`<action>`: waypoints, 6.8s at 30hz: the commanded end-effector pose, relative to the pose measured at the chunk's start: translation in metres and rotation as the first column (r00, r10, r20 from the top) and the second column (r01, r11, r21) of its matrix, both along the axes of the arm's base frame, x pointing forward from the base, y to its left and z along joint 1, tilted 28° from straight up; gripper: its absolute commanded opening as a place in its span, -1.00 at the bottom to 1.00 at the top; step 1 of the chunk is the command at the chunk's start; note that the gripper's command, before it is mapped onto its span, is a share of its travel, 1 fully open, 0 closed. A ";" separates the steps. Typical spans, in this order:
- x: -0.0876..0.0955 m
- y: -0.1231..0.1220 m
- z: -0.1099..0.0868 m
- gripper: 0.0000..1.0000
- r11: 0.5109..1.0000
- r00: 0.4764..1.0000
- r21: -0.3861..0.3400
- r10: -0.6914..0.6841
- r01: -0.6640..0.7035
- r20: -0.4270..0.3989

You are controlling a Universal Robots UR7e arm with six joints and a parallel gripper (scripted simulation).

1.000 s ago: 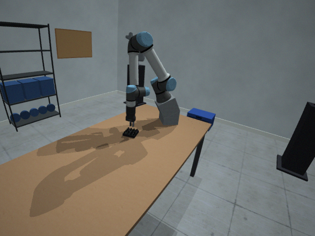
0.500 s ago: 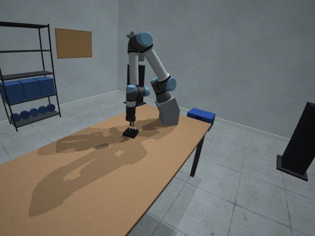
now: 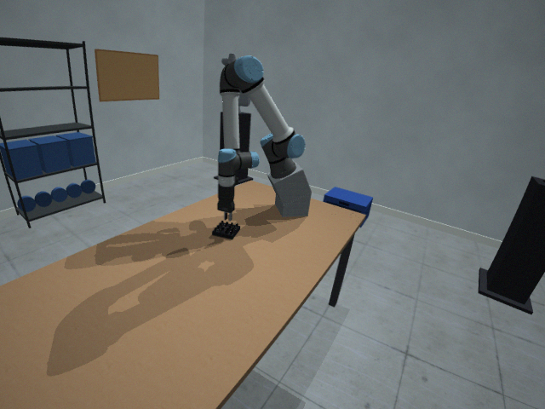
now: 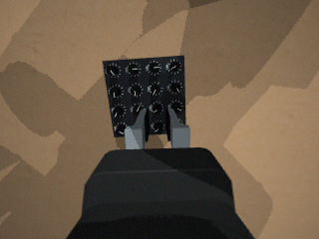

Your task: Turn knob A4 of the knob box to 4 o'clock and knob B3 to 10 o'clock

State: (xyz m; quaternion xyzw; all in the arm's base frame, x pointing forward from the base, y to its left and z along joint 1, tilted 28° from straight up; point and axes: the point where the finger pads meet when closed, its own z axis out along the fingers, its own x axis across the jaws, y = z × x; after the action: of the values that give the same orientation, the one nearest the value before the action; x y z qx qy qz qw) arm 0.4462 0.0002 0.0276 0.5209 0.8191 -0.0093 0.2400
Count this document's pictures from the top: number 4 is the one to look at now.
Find black knob box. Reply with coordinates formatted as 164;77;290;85
103;55;186;137

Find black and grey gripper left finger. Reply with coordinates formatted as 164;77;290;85
125;110;150;149

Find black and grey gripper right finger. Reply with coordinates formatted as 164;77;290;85
165;109;190;148

